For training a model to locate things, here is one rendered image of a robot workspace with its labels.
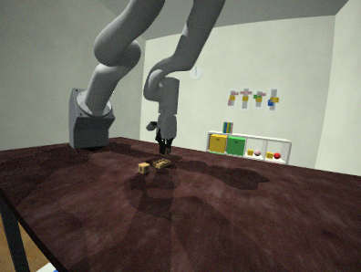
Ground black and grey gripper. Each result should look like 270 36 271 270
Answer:
155 114 177 154

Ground yellow number cube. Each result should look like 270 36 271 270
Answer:
160 148 170 156
139 162 150 174

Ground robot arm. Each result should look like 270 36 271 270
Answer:
77 0 225 117

